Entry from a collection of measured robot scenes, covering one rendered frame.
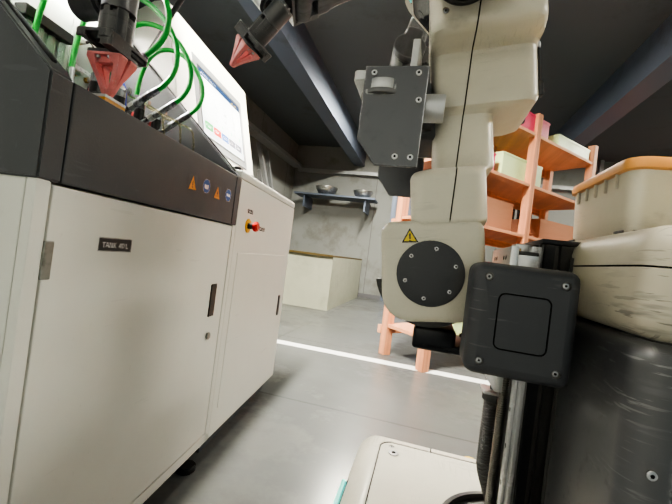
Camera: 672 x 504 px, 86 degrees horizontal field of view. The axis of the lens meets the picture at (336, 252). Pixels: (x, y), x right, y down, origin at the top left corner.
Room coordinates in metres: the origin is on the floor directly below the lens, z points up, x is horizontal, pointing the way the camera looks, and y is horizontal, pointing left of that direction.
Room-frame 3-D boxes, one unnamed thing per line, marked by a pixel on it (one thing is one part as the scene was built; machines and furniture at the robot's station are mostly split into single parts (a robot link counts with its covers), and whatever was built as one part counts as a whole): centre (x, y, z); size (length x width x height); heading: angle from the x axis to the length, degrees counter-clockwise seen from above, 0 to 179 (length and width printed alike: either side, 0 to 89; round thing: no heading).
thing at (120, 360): (0.87, 0.40, 0.44); 0.65 x 0.02 x 0.68; 172
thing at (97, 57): (0.67, 0.44, 1.01); 0.07 x 0.07 x 0.09; 82
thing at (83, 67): (1.18, 0.88, 1.20); 0.13 x 0.03 x 0.31; 172
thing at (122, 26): (0.65, 0.45, 1.08); 0.10 x 0.07 x 0.07; 172
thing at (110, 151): (0.87, 0.41, 0.87); 0.62 x 0.04 x 0.16; 172
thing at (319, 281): (5.87, 0.10, 0.37); 2.25 x 0.69 x 0.73; 166
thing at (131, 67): (0.64, 0.45, 1.01); 0.07 x 0.07 x 0.09; 82
